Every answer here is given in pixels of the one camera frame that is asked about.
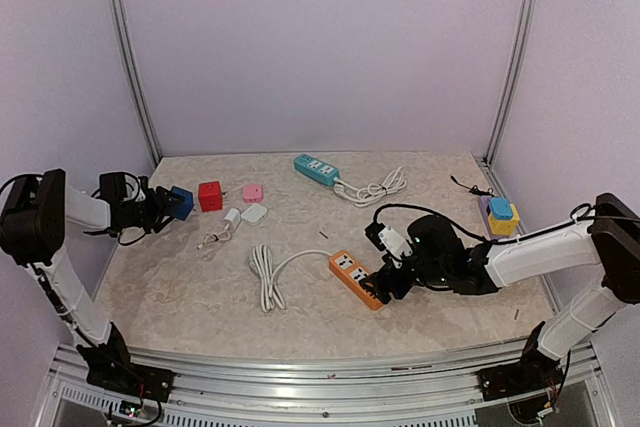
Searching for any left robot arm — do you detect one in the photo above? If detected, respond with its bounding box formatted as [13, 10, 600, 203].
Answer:
[1, 169, 189, 401]

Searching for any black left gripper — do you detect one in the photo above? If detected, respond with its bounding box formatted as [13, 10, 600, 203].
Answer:
[121, 185, 184, 233]

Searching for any yellow black plug adapter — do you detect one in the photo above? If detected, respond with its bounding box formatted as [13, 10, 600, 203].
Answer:
[488, 214, 520, 237]

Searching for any aluminium corner post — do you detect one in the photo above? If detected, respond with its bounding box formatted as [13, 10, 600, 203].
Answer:
[483, 0, 537, 170]
[108, 0, 163, 167]

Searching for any aluminium front frame rail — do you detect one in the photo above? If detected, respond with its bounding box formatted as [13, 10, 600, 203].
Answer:
[33, 341, 617, 426]

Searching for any right aluminium corner post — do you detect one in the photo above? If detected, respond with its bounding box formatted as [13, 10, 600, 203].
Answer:
[483, 0, 537, 170]

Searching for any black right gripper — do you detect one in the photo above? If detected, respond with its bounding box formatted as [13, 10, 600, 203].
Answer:
[359, 252, 450, 303]

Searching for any orange power strip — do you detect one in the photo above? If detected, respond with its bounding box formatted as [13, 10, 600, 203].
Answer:
[329, 250, 384, 311]

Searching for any thin black cable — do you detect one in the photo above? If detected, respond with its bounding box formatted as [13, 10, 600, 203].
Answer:
[449, 175, 496, 198]

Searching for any red cube socket adapter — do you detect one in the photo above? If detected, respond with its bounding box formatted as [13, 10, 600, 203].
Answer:
[198, 181, 228, 212]

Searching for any purple power strip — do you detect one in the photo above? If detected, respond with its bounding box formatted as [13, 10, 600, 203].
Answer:
[478, 196, 500, 239]

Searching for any pink plug adapter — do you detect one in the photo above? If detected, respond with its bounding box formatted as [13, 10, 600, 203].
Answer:
[241, 183, 264, 204]

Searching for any light blue small adapter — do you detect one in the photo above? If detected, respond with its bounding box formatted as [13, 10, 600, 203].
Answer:
[487, 197, 519, 222]

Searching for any white plug adapter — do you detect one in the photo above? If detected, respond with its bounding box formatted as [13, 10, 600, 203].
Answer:
[241, 203, 268, 226]

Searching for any white cable of orange strip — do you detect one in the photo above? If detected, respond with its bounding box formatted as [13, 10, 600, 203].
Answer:
[248, 242, 331, 313]

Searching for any white cable of blue strip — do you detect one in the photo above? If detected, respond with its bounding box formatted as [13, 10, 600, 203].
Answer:
[332, 165, 409, 208]

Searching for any white usb charger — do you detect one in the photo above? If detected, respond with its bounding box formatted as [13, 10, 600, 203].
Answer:
[197, 208, 241, 250]

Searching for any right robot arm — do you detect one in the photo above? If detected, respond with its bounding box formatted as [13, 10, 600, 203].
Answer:
[359, 193, 639, 400]

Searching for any blue cube adapter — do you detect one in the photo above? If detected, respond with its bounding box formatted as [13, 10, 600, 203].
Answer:
[169, 186, 194, 221]

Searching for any left aluminium corner post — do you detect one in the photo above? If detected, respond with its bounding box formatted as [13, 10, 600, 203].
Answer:
[108, 0, 163, 167]

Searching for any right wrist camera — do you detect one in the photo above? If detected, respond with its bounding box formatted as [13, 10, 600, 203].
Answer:
[365, 221, 413, 259]

